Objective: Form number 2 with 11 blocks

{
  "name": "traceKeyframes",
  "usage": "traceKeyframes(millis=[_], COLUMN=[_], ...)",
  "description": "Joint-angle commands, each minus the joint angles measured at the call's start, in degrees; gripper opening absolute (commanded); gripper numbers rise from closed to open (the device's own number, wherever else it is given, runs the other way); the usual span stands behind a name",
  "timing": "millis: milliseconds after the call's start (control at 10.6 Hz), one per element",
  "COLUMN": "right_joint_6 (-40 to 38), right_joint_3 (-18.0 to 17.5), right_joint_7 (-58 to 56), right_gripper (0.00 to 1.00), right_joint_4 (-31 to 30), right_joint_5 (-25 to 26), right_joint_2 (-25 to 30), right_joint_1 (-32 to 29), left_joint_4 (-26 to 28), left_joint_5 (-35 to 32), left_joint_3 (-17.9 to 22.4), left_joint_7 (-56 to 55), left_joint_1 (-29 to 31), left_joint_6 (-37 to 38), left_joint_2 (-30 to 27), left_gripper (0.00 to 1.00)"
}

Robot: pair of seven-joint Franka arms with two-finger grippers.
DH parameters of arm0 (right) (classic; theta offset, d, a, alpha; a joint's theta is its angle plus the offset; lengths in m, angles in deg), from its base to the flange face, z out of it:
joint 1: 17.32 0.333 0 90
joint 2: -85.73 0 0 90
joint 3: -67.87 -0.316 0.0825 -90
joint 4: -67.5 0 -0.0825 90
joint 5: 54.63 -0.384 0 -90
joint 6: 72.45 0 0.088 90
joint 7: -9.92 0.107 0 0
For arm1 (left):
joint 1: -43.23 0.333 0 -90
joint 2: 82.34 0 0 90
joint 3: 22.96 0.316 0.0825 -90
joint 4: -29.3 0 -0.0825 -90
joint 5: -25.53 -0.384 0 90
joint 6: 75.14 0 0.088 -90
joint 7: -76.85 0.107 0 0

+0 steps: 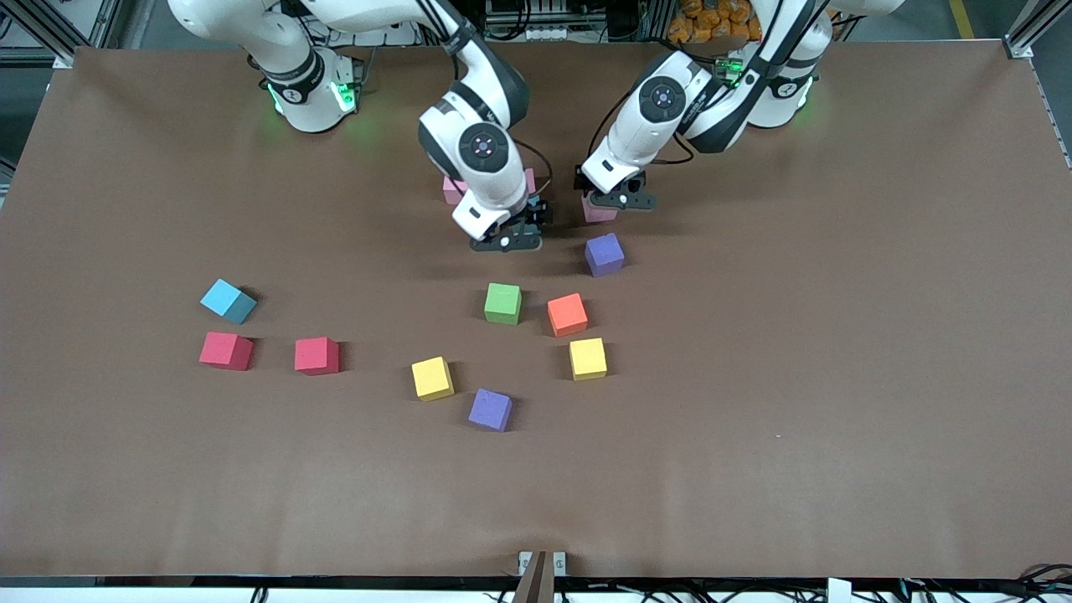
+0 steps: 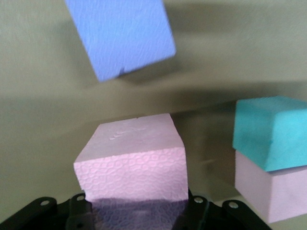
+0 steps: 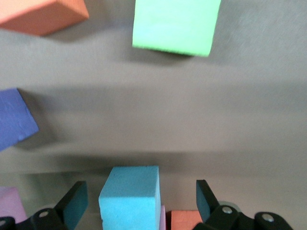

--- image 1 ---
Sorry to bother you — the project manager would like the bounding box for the purple foam block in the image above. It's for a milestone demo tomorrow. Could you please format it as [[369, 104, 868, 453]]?
[[468, 389, 513, 433], [585, 233, 626, 278]]

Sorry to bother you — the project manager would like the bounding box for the green foam block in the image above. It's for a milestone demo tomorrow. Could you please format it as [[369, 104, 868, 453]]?
[[484, 283, 523, 326]]

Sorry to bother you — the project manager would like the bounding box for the orange foam block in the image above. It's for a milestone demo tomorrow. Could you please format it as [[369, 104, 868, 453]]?
[[547, 292, 589, 338]]

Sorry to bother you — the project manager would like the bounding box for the yellow foam block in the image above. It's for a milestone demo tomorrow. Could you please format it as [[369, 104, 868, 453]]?
[[569, 338, 608, 382], [411, 357, 456, 402]]

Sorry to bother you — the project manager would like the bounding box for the metal equipment rack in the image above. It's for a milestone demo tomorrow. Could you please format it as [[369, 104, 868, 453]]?
[[482, 0, 612, 43]]

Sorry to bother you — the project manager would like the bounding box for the orange packets pile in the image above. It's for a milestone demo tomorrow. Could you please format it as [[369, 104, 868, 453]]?
[[670, 0, 759, 44]]

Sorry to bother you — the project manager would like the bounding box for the red foam block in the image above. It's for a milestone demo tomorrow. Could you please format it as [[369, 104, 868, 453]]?
[[198, 332, 254, 371], [294, 337, 341, 375]]

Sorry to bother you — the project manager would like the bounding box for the brown table cover sheet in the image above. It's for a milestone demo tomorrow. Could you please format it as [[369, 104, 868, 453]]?
[[0, 40, 1072, 580]]

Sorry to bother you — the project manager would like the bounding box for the light blue foam block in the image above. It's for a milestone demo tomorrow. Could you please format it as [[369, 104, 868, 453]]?
[[200, 279, 258, 325]]

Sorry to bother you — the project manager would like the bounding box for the black right camera cable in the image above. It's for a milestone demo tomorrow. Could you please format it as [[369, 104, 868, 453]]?
[[513, 139, 554, 200]]

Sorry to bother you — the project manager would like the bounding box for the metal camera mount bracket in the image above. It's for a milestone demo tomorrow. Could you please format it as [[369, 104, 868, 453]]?
[[513, 549, 568, 603]]

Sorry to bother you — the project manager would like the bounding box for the aluminium frame profile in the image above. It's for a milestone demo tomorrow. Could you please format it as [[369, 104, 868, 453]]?
[[0, 0, 126, 70], [1003, 0, 1072, 59]]

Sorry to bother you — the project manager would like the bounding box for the black cable bundle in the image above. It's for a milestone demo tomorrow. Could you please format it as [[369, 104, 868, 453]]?
[[988, 565, 1072, 603]]

